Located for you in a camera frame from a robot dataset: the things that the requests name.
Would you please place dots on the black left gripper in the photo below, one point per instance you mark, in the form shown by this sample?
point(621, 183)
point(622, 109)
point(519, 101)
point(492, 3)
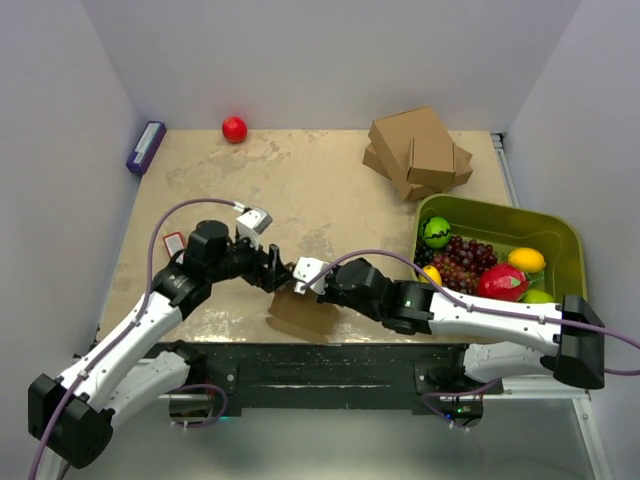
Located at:
point(268, 278)

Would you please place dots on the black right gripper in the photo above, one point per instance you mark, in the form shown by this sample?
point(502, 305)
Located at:
point(328, 297)

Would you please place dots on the brown cardboard box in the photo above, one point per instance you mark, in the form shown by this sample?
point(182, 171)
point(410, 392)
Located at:
point(302, 317)

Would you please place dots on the green plastic tub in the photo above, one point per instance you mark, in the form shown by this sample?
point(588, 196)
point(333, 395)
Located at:
point(507, 228)

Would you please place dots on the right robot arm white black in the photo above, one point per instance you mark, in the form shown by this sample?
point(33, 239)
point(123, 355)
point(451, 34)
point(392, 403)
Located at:
point(565, 340)

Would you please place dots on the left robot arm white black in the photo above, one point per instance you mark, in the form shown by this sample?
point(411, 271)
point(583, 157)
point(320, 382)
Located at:
point(76, 413)

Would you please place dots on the red rectangular box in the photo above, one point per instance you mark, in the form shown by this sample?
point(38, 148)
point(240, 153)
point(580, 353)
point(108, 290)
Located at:
point(174, 243)

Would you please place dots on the folded cardboard box front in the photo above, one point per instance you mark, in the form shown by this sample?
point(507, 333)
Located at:
point(441, 165)

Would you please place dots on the folded cardboard box bottom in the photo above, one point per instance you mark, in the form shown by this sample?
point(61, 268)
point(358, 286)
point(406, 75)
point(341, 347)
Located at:
point(380, 162)

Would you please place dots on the purple rectangular box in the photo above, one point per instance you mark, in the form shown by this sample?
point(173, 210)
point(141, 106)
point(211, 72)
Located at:
point(145, 149)

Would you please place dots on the dark grapes bunch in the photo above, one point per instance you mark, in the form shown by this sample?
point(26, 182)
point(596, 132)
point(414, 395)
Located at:
point(423, 254)

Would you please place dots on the yellow mango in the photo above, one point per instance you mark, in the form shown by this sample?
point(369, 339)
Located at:
point(430, 274)

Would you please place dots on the green watermelon ball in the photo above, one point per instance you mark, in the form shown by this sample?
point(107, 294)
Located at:
point(435, 232)

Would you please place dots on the red grapes bunch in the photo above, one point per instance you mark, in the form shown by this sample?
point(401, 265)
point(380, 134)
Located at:
point(462, 262)

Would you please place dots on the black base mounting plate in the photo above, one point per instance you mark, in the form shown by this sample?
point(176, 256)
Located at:
point(419, 378)

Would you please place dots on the red dragon fruit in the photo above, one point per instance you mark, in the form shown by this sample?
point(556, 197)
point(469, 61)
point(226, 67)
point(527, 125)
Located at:
point(503, 282)

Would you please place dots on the red apple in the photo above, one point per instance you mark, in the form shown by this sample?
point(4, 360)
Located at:
point(234, 129)

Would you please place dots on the yellow lemon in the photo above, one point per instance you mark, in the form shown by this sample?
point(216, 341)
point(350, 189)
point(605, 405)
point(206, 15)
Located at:
point(527, 259)

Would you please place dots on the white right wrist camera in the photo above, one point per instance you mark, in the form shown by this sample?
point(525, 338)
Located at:
point(309, 275)

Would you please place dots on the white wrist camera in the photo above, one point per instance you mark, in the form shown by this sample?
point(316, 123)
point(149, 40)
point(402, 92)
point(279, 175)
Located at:
point(251, 223)
point(309, 275)

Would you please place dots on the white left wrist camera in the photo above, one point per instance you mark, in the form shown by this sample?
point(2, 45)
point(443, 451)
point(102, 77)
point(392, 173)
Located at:
point(251, 223)

